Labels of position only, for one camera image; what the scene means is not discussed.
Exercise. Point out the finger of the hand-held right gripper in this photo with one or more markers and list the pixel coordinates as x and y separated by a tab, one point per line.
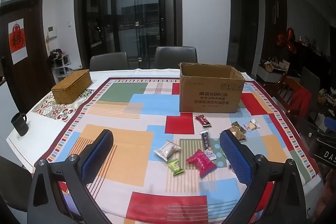
330	124

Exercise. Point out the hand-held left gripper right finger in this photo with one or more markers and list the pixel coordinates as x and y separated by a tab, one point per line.
236	158

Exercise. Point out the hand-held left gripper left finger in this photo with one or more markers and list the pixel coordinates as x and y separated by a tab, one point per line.
96	154

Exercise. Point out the pink snack packet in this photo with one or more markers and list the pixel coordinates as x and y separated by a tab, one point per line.
201	163

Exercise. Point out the clear pastry snack packet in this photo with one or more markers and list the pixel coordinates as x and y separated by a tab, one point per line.
250	125

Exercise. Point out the dark red snack packet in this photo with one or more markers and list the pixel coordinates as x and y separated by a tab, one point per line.
202	119

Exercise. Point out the cardboard box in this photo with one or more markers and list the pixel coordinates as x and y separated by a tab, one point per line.
210	92

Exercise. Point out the person's right hand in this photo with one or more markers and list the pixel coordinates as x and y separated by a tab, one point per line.
328	200

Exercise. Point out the gold snack packet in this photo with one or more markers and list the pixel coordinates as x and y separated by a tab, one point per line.
238	134

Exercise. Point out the black long snack packet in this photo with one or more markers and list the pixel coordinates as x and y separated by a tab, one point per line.
207	144

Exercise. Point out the colourful block pattern tablecloth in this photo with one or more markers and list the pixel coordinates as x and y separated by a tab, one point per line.
126	140

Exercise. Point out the olive brown snack packet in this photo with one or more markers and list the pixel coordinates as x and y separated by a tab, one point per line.
237	125

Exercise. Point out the red cloth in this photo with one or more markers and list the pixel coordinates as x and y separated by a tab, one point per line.
302	103

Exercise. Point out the grey upholstered chair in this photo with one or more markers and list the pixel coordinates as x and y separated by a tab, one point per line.
311	79

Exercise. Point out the brown wooden chair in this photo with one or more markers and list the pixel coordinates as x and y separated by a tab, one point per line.
286	87

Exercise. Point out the floral patterned placemat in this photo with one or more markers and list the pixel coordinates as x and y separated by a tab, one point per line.
56	109

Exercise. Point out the green snack packet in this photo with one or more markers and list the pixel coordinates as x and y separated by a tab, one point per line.
175	166

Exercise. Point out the white silver snack packet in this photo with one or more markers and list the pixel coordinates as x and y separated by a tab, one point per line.
167	149

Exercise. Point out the dark sideboard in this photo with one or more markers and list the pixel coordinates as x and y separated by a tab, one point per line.
312	56

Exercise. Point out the woven wicker box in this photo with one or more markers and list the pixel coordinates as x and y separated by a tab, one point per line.
71	86

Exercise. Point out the white low cabinet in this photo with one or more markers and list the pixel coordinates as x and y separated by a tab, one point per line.
267	75

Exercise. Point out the black mug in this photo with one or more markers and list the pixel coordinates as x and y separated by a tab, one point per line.
19	124

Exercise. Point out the white shoe rack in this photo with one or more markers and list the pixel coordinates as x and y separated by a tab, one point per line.
61	67

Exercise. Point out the grey leather dining chair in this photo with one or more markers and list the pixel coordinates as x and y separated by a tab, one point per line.
175	56
109	61

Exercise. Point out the red foil balloons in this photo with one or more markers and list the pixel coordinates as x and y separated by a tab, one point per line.
287	40

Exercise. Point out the brown wooden door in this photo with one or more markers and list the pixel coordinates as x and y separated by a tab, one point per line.
31	56

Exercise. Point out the dark tall cabinet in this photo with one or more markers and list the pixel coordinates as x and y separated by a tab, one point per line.
274	16

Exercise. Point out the white intercom panel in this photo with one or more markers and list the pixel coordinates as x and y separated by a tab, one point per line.
52	32

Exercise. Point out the dark glass sliding door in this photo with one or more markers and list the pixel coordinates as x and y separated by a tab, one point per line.
131	3

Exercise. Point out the red wall calendar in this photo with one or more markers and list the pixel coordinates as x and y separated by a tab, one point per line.
17	41

